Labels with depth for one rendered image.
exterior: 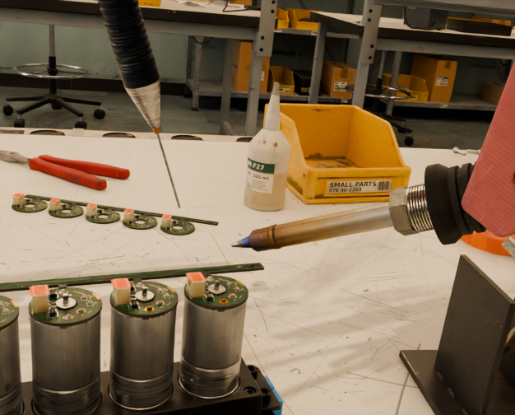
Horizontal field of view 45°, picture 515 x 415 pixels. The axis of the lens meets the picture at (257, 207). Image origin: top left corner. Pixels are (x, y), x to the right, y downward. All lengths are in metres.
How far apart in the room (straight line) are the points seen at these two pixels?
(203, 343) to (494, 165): 0.13
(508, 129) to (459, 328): 0.15
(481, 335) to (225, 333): 0.11
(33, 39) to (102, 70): 0.49
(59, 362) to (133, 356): 0.03
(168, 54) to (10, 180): 4.14
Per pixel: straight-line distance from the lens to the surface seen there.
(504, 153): 0.17
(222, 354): 0.25
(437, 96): 4.87
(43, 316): 0.23
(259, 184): 0.49
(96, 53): 4.64
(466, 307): 0.30
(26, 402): 0.26
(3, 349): 0.23
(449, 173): 0.19
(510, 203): 0.18
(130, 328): 0.23
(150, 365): 0.24
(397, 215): 0.19
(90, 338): 0.23
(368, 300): 0.39
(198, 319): 0.24
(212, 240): 0.44
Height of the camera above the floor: 0.93
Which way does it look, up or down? 21 degrees down
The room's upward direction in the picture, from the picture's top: 6 degrees clockwise
